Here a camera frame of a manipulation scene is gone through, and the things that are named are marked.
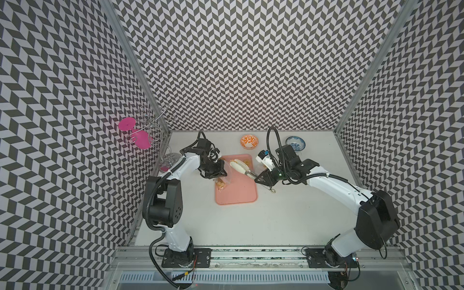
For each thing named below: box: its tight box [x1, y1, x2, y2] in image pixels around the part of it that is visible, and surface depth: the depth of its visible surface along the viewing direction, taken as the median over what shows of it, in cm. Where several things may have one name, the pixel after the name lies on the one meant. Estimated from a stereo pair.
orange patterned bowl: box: [239, 134, 260, 150], surface depth 113 cm
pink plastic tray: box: [215, 154, 258, 205], surface depth 93 cm
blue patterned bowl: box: [285, 135, 306, 152], surface depth 110 cm
